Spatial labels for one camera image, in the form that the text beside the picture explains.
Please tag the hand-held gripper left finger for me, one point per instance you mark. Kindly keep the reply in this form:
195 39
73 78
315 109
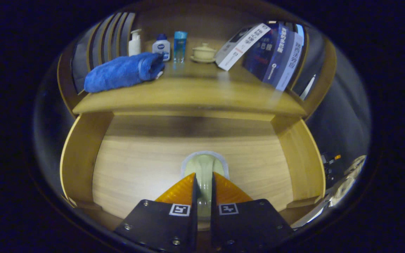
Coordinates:
192 228

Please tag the white bottle with blue cap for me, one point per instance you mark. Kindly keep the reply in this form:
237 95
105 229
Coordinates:
161 45

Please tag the wooden countertop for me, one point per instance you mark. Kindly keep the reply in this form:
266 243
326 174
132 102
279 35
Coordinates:
195 91

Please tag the cream lidded teacup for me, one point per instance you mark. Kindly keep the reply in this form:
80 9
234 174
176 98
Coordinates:
203 53

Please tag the wooden cabinet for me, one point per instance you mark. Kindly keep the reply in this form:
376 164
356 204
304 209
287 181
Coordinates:
160 21

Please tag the wooden drawer with black knob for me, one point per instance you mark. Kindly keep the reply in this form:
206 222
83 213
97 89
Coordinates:
146 165

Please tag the white pump bottle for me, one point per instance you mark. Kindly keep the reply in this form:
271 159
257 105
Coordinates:
134 45

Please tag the blue rolled towel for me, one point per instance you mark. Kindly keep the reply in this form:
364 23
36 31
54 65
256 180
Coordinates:
118 72

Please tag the dark navy book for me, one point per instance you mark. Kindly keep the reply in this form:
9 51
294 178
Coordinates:
258 56

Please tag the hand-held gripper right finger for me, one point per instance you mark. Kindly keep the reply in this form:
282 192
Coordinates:
214 228

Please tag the pale lavender book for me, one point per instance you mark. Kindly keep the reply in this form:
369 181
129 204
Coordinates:
290 63

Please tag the black device with orange part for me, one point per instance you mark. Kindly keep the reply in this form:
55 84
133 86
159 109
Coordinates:
330 158

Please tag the clear blue bottle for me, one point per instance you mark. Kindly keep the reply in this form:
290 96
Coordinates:
180 45

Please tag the white book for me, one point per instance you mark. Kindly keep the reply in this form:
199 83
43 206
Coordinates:
241 45

